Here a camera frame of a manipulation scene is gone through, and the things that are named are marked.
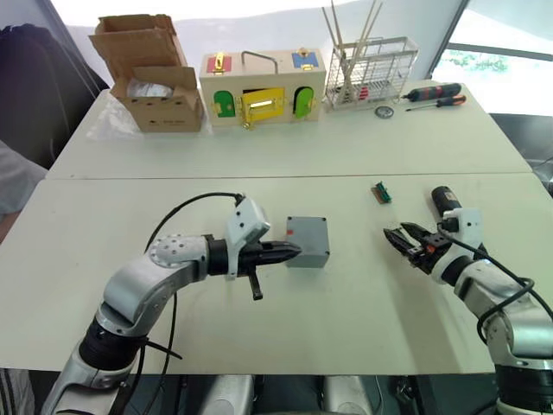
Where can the silver robot leg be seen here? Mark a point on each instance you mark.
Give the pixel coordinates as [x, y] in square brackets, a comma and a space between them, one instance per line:
[347, 395]
[229, 395]

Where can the wooden lock puzzle box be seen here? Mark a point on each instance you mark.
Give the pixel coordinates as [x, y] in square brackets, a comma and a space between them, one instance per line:
[263, 86]

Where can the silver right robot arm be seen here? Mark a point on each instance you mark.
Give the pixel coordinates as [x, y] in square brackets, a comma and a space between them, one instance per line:
[514, 311]

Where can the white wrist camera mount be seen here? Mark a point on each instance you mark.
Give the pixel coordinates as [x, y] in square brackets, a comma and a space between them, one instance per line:
[247, 220]
[465, 229]

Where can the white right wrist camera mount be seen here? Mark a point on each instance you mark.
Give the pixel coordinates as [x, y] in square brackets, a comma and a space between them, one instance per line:
[465, 229]

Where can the thin wooden stick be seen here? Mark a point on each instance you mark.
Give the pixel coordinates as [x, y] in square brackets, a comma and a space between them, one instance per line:
[367, 30]
[332, 28]
[336, 21]

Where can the striped grey fabric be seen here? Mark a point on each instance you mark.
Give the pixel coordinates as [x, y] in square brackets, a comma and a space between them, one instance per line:
[13, 391]

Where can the open brown cardboard box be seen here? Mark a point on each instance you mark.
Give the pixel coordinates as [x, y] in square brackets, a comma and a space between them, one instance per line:
[151, 86]

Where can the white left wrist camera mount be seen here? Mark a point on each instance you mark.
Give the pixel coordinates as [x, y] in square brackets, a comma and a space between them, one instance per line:
[247, 220]

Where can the small green brown terminal block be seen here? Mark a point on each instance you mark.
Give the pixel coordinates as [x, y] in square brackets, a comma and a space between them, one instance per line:
[383, 193]

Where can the small round metal gauge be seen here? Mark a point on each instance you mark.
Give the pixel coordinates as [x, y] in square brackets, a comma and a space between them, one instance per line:
[383, 111]

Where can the person in grey shirt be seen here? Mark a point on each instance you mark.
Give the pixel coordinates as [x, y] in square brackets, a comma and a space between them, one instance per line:
[17, 181]

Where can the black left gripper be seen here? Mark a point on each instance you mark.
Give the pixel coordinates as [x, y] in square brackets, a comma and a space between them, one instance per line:
[250, 258]

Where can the black office chair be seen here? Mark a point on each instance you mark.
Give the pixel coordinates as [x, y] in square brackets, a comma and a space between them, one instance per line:
[39, 95]

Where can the grey plastic junction box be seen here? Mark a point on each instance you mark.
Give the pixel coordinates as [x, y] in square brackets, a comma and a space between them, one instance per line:
[307, 240]

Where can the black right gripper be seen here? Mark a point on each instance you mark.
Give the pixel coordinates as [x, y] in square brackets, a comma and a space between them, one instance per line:
[432, 253]

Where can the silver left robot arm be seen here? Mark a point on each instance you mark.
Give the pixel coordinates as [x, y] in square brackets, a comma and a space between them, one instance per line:
[142, 281]

